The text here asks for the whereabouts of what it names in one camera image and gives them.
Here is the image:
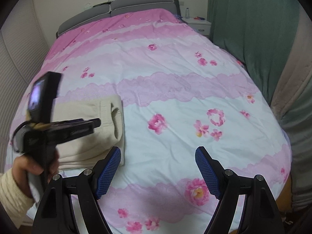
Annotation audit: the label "cream beige pants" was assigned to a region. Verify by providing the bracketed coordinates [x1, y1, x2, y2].
[52, 95, 125, 171]

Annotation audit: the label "white nightstand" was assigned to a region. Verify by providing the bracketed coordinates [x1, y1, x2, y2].
[182, 18, 212, 37]

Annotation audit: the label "left hand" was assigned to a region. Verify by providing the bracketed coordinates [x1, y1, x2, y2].
[12, 151, 59, 198]

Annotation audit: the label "beige curtain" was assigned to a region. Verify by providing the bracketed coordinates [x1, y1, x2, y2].
[271, 6, 311, 120]

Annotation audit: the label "clear plastic bottle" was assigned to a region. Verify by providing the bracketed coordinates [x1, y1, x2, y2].
[185, 7, 190, 19]

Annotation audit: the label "white louvered wardrobe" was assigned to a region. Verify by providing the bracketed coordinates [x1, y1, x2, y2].
[1, 0, 49, 172]

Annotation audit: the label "pink floral duvet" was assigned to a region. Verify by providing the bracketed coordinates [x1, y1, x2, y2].
[40, 9, 291, 233]

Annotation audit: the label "green curtain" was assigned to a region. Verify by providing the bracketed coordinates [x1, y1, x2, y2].
[208, 0, 311, 207]

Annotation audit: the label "cream knit sleeve forearm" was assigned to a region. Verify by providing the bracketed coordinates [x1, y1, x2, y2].
[0, 168, 34, 229]

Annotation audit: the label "colourful items on nightstand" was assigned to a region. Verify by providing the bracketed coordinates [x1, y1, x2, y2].
[193, 16, 206, 21]

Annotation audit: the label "grey upholstered headboard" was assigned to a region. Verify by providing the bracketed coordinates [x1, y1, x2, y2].
[56, 0, 181, 37]

